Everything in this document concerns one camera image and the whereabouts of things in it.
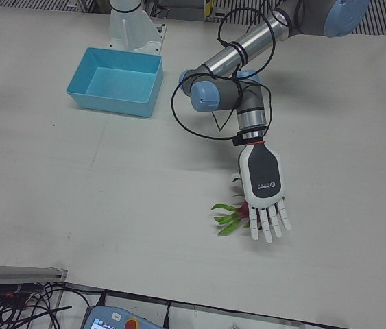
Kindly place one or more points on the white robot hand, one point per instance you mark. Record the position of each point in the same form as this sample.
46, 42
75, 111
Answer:
263, 174

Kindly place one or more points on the pink dragon fruit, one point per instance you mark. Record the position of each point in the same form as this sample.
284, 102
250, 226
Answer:
228, 219

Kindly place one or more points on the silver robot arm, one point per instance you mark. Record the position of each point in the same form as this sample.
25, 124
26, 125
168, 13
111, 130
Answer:
251, 41

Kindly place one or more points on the light blue plastic bin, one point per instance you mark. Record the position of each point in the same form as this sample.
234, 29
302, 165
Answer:
117, 84

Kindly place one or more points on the blue teach pendant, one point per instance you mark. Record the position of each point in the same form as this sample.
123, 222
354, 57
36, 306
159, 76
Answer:
117, 318

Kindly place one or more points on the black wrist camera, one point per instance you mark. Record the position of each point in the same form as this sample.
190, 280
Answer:
238, 140

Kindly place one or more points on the yellow black striped post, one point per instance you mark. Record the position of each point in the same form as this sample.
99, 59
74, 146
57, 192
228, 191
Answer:
209, 7

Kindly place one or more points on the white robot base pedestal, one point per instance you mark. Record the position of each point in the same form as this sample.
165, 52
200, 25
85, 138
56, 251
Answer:
129, 27

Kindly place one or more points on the aluminium profile rail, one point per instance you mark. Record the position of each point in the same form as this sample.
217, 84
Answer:
14, 272

